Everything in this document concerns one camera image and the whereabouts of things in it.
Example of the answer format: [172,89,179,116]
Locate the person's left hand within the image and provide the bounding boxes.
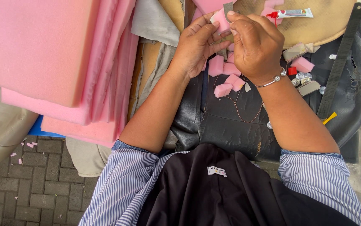
[168,12,232,83]

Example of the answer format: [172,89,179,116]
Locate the person's right hand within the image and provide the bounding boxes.
[227,11,286,86]

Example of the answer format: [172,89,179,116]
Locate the small pink foam piece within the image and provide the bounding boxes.
[210,9,232,36]

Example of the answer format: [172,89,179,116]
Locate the grey fabric strip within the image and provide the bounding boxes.
[223,1,235,23]

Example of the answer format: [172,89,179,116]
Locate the pink foam block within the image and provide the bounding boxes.
[224,73,246,92]
[208,55,224,78]
[290,56,315,73]
[213,83,233,98]
[223,62,242,76]

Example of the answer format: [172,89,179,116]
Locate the grey fabric covered block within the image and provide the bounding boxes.
[282,42,309,63]

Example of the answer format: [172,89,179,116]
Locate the pink foam offcut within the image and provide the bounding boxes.
[260,0,285,26]

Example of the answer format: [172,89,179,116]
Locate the pink foam slab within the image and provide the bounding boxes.
[190,0,238,23]

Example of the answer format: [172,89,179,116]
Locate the white glue tube red cap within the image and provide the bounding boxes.
[265,8,314,20]

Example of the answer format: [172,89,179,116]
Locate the grey fabric sheet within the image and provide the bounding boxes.
[131,0,185,48]

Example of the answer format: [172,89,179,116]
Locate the round tan seat board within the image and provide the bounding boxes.
[228,0,361,50]

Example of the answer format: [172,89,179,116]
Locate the silver fabric covered block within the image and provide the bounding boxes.
[296,80,321,97]

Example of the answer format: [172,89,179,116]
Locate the thin copper thread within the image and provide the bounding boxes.
[213,75,264,123]

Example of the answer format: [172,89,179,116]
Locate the black leather seat cover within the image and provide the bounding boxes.
[163,13,361,164]

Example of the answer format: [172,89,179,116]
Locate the black metal ruler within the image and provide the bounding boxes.
[316,3,361,120]

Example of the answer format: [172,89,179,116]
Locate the black apron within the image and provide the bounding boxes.
[136,143,360,226]

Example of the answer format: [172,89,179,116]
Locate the beige fabric piece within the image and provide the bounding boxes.
[65,136,113,178]

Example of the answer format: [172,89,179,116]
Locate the stack of pink foam sheets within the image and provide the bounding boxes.
[0,0,139,149]

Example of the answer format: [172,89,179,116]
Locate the blue striped shirt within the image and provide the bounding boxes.
[78,139,361,226]

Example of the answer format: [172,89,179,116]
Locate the blue plastic sheet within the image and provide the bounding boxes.
[27,114,66,139]

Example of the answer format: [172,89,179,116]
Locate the pink foam scraps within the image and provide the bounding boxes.
[9,141,39,166]

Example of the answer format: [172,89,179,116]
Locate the beige satin cushion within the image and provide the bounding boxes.
[0,80,40,170]

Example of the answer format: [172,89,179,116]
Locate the silver bracelet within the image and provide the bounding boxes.
[255,67,287,88]

